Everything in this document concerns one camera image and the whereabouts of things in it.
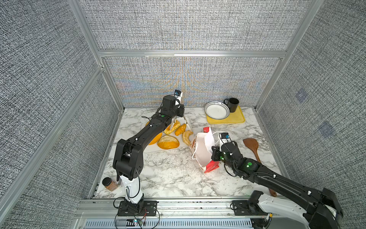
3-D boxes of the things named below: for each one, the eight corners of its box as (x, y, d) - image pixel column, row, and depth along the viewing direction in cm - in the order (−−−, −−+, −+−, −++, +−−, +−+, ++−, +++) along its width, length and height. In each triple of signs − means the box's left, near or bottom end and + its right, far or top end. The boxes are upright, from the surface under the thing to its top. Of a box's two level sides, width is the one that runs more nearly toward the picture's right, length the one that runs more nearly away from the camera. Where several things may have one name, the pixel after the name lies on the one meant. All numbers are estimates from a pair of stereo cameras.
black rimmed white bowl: (205, 120, 114) (206, 117, 111) (203, 104, 126) (204, 101, 123) (230, 120, 114) (231, 117, 111) (226, 104, 126) (227, 101, 123)
